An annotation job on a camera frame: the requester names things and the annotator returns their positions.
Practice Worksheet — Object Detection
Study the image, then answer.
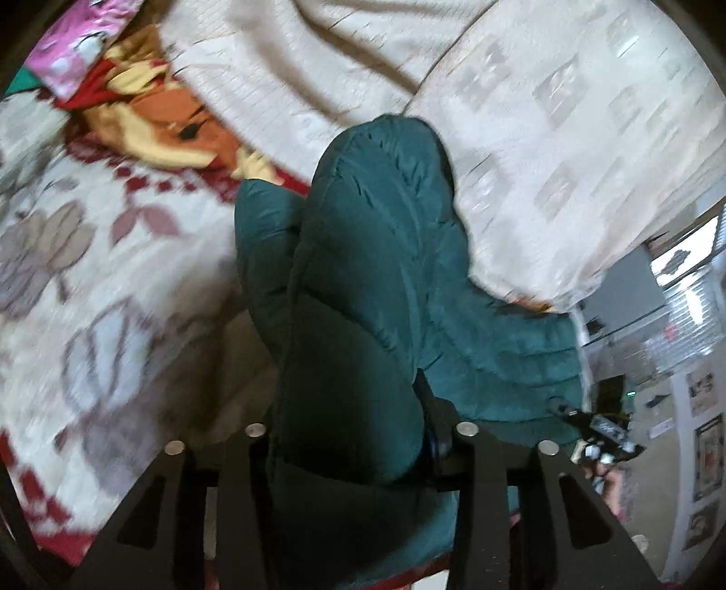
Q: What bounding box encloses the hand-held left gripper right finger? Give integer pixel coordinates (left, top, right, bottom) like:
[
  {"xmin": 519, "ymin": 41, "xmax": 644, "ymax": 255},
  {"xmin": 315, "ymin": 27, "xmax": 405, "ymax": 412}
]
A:
[{"xmin": 414, "ymin": 369, "xmax": 646, "ymax": 590}]

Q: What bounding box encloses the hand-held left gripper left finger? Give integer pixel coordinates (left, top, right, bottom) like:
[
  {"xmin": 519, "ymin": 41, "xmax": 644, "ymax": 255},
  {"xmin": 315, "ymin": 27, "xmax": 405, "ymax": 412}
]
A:
[{"xmin": 71, "ymin": 423, "xmax": 272, "ymax": 590}]

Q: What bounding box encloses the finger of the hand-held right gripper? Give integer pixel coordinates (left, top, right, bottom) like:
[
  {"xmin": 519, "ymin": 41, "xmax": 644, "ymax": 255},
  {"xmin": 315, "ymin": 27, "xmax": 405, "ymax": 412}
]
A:
[{"xmin": 546, "ymin": 396, "xmax": 592, "ymax": 428}]

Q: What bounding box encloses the green puffer jacket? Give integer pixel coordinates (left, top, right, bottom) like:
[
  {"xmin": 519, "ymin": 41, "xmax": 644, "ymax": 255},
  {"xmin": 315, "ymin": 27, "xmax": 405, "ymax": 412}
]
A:
[{"xmin": 234, "ymin": 113, "xmax": 585, "ymax": 575}]

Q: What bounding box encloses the person's right hand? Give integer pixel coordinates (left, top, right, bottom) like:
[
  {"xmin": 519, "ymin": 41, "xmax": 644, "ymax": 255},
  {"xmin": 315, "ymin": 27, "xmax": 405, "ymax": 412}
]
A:
[{"xmin": 590, "ymin": 461, "xmax": 626, "ymax": 518}]

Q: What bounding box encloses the black device with green light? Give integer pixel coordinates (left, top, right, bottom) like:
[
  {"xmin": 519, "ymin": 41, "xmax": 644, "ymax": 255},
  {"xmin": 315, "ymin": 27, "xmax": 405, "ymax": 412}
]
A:
[{"xmin": 593, "ymin": 375, "xmax": 637, "ymax": 423}]

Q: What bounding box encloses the window with blinds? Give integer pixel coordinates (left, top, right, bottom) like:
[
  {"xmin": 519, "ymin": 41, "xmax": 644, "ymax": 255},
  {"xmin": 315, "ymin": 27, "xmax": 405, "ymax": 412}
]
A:
[{"xmin": 649, "ymin": 198, "xmax": 726, "ymax": 364}]

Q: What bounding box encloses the cream textured bedspread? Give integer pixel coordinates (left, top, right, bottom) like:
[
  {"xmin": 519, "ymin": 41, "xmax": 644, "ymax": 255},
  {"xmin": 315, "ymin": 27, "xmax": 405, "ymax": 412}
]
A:
[{"xmin": 159, "ymin": 0, "xmax": 726, "ymax": 314}]

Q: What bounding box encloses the printed blanket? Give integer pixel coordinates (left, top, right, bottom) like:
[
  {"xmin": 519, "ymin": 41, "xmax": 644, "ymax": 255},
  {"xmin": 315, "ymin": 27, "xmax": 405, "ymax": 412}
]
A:
[{"xmin": 0, "ymin": 23, "xmax": 319, "ymax": 546}]

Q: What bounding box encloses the pink printed cloth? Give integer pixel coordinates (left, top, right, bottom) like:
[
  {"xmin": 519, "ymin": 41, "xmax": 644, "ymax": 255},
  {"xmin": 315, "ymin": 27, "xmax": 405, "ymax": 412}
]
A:
[{"xmin": 25, "ymin": 0, "xmax": 145, "ymax": 98}]

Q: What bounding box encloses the wall poster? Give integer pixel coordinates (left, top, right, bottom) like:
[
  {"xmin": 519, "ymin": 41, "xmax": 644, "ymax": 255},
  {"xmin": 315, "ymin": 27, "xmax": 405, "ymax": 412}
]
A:
[
  {"xmin": 682, "ymin": 500, "xmax": 720, "ymax": 552},
  {"xmin": 693, "ymin": 415, "xmax": 726, "ymax": 503},
  {"xmin": 685, "ymin": 371, "xmax": 719, "ymax": 418}
]

